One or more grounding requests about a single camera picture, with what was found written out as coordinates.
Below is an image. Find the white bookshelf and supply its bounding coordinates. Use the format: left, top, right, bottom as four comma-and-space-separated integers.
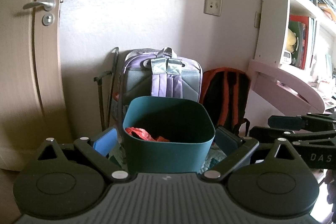
255, 0, 335, 80

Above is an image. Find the beige wooden door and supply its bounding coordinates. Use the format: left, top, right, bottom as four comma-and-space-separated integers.
1, 0, 72, 171

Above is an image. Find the orange red plastic bag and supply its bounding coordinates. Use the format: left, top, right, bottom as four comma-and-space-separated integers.
125, 127, 169, 142

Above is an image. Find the pink desk frame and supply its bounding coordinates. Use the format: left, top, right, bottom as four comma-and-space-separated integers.
247, 60, 325, 116

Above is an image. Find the teal white zigzag quilt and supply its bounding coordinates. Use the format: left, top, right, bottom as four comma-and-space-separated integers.
107, 143, 227, 174

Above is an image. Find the purple grey backpack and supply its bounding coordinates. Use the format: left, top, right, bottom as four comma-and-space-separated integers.
116, 47, 203, 121

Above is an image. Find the silver door handle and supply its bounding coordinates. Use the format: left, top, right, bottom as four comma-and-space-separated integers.
22, 0, 56, 11

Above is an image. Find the door lock cylinder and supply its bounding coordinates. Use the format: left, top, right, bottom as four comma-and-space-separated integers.
42, 13, 54, 27

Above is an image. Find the teal plastic trash bin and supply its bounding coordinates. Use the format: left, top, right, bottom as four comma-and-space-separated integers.
121, 96, 215, 173

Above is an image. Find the black orange backpack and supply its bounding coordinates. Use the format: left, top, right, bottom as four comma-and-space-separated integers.
199, 67, 251, 135

